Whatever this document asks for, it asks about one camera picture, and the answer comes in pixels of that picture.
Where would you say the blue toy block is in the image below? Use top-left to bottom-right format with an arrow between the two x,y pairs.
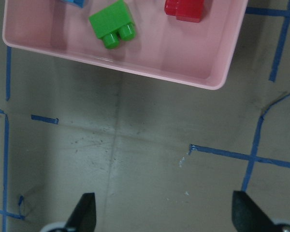
62,0 -> 86,8

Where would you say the green toy block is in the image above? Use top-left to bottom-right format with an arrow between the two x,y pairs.
88,0 -> 136,49

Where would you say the pink plastic box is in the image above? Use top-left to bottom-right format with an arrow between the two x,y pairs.
2,0 -> 247,90

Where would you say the red toy block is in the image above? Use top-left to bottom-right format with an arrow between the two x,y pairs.
164,0 -> 204,23

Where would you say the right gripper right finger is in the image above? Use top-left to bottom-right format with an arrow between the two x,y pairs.
232,191 -> 290,232

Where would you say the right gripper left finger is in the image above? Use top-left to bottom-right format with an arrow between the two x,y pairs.
40,192 -> 97,232

